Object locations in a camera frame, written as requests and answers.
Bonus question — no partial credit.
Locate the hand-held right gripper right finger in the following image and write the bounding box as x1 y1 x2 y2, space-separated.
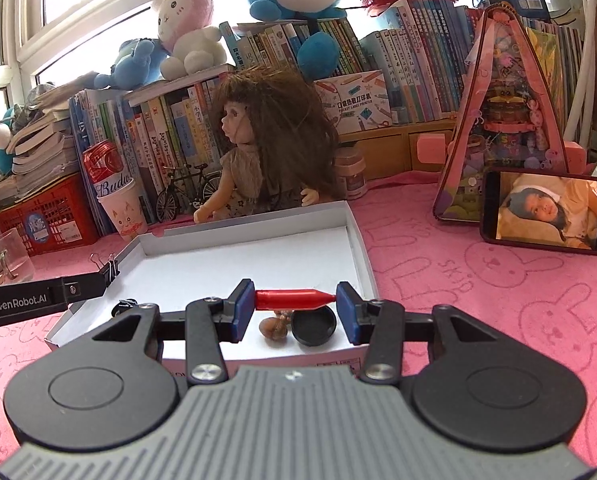
336 281 527 385

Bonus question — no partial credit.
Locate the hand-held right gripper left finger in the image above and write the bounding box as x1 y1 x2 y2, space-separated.
66 280 256 385

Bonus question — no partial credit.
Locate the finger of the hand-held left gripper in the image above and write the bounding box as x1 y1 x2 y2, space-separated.
53 270 113 306

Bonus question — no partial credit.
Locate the brown walnut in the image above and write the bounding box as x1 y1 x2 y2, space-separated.
258 316 292 342

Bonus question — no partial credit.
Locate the large black round cap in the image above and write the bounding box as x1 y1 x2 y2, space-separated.
291 310 338 347

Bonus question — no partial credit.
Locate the red crayon-shaped toy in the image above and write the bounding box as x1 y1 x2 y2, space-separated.
255 288 337 311

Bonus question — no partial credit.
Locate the white cardboard box tray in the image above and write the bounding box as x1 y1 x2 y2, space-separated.
46 200 379 376

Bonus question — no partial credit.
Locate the small black binder clip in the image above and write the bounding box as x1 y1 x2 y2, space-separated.
89 252 122 286

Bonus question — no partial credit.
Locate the clear acrylic holder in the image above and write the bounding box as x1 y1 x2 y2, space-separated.
0 227 35 281

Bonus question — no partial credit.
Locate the red plastic crate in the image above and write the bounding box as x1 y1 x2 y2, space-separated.
0 172 102 257

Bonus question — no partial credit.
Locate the white cat print paper cup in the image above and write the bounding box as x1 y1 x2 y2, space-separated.
97 177 150 240

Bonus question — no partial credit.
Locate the pink rabbit print cloth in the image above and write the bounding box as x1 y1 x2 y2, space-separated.
0 170 597 468

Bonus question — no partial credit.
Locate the red beverage can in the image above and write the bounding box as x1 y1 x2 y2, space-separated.
82 141 133 198

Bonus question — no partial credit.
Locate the miniature black bicycle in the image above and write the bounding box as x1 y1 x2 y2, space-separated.
156 162 224 223

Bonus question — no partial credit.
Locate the jar with brown lid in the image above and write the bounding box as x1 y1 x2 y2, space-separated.
335 146 369 200

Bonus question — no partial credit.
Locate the stack of paperback books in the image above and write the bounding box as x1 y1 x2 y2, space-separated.
6 80 86 201

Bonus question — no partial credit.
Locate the blue white plush toy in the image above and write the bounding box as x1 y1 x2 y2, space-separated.
0 105 29 176

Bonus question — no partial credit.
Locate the wooden desk organiser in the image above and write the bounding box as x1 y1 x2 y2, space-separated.
339 119 462 181

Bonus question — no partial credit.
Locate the doll with brown hair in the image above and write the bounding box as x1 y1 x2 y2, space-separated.
193 71 340 225

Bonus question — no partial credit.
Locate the row of colourful upright books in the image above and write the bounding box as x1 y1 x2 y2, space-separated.
70 77 234 226
221 0 587 128

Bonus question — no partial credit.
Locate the white printed carton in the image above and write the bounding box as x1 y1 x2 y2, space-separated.
313 69 393 135

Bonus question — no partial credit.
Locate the white shelf board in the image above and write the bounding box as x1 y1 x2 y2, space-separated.
125 64 235 107

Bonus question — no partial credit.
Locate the black smartphone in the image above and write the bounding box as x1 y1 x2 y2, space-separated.
480 167 597 256

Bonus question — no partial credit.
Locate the small blue plush toy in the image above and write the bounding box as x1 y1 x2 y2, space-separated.
93 37 172 91

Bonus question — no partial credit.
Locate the pink triangular toy house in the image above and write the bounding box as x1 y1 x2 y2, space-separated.
415 2 588 224

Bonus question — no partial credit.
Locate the white pink rabbit plush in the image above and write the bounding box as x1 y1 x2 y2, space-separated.
151 0 229 80

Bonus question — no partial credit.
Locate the yellow patterned folder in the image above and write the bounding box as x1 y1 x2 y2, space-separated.
526 27 565 138

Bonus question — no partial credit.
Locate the white plastic pipe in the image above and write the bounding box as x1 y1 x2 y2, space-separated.
546 0 597 147

